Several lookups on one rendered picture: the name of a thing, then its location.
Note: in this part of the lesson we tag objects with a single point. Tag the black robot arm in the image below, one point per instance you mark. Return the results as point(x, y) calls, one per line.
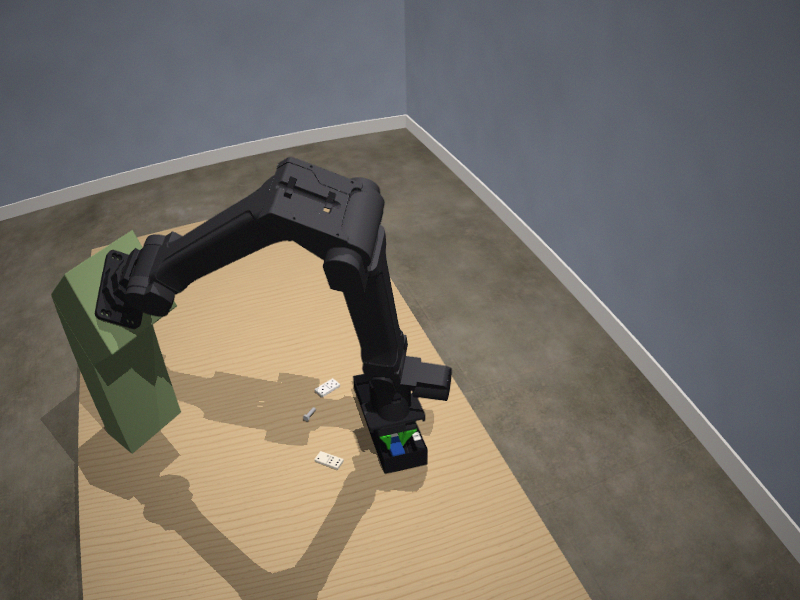
point(349, 238)

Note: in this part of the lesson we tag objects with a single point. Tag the black rack of bins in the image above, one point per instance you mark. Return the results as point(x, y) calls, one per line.
point(400, 462)

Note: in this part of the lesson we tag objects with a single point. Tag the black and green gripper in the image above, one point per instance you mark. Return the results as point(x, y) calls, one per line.
point(391, 417)

